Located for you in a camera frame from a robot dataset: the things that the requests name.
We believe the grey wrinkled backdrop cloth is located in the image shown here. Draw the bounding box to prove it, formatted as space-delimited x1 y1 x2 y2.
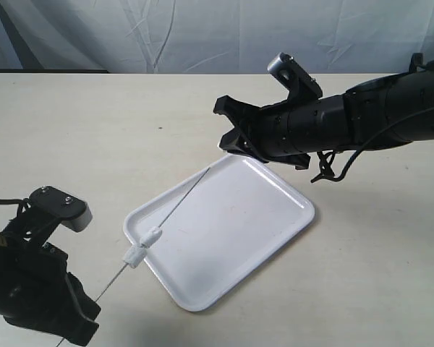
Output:
0 0 434 74

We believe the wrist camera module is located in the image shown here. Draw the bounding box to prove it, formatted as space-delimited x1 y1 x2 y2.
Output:
267 52 323 106
4 186 93 250

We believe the white rectangular plastic tray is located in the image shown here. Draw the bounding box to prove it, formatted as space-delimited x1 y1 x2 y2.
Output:
123 155 315 312

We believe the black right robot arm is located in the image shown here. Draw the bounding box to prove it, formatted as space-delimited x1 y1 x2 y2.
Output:
213 53 434 177

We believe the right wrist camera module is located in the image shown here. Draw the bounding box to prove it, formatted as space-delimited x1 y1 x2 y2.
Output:
267 52 323 106

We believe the thin metal skewer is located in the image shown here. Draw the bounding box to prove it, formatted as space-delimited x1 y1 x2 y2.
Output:
56 167 212 346

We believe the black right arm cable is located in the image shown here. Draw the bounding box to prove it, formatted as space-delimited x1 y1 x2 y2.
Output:
310 104 434 184

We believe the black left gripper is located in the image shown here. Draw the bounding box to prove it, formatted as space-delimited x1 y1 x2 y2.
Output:
0 245 101 346

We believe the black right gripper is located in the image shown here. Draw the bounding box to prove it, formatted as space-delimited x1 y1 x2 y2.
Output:
213 95 347 162

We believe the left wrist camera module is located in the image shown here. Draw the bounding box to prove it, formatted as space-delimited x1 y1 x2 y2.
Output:
4 186 93 250

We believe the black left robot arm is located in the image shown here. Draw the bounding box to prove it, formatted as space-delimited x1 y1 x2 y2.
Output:
0 234 101 346

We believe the white marshmallow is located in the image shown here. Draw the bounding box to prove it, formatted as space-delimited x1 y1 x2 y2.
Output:
122 244 147 269
139 226 163 249

